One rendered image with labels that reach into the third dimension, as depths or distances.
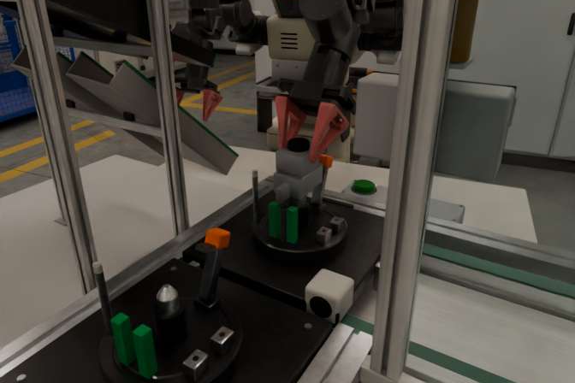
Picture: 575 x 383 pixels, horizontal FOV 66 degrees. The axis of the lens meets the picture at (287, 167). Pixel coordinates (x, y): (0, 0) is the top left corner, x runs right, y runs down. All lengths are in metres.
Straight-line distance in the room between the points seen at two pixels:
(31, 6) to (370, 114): 0.35
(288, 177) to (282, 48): 0.80
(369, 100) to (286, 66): 0.94
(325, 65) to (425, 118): 0.29
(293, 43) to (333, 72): 0.73
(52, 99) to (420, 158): 0.39
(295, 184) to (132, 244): 0.41
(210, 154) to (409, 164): 0.47
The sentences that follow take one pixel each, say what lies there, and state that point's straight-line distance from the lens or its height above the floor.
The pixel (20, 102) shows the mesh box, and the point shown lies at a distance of 5.02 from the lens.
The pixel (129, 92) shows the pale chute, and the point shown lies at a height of 1.17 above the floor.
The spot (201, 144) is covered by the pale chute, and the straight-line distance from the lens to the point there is 0.75.
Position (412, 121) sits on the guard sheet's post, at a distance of 0.35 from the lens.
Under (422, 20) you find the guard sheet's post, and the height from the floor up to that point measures 1.29.
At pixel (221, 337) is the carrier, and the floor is 1.01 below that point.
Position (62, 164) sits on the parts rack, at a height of 1.12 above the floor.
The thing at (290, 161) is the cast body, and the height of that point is 1.10.
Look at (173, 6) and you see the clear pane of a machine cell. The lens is 6.95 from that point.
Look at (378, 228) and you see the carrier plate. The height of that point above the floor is 0.97.
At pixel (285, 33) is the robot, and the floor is 1.17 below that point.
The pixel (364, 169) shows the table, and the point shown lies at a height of 0.86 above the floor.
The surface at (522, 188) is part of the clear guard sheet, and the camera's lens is 0.36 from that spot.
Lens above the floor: 1.32
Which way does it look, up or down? 23 degrees down
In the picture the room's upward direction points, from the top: straight up
